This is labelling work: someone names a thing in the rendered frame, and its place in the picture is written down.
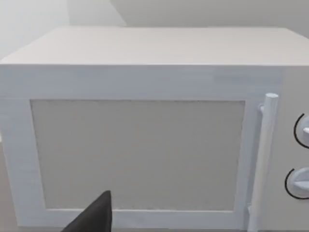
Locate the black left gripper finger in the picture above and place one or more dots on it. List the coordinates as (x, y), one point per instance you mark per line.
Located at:
(99, 215)

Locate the pale microwave door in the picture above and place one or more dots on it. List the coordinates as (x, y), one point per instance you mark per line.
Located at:
(135, 154)

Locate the pale microwave oven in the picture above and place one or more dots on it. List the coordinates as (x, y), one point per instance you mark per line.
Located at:
(149, 48)

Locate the pale microwave knob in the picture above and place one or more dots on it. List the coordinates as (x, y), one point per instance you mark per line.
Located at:
(304, 130)
(300, 182)

